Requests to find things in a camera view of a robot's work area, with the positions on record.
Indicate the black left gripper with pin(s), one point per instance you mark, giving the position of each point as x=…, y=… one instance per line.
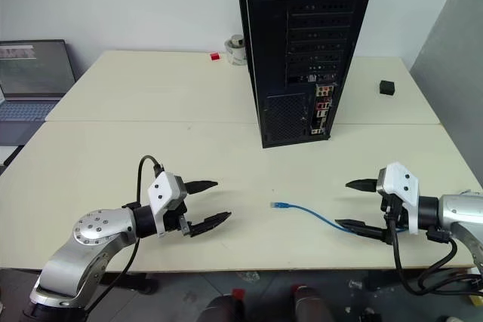
x=174, y=218

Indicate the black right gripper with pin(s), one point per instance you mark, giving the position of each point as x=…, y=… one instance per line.
x=394, y=220

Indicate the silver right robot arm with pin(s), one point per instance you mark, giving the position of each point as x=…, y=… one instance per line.
x=458, y=210

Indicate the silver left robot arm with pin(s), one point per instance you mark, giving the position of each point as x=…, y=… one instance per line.
x=94, y=233

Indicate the dark rounded shape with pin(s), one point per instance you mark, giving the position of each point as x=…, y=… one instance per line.
x=222, y=308
x=311, y=305

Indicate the small black box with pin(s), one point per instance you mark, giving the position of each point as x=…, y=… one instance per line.
x=387, y=88

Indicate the small red cube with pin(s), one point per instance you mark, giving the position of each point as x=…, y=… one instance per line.
x=215, y=57

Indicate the black computer tower case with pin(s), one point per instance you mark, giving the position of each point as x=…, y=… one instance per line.
x=302, y=35

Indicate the grey laptop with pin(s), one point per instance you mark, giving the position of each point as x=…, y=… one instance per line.
x=34, y=69

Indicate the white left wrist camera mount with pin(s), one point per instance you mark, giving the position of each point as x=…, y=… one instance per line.
x=162, y=195

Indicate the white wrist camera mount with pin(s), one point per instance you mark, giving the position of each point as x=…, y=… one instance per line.
x=162, y=195
x=402, y=186

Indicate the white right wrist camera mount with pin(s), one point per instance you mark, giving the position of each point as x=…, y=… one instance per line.
x=402, y=186

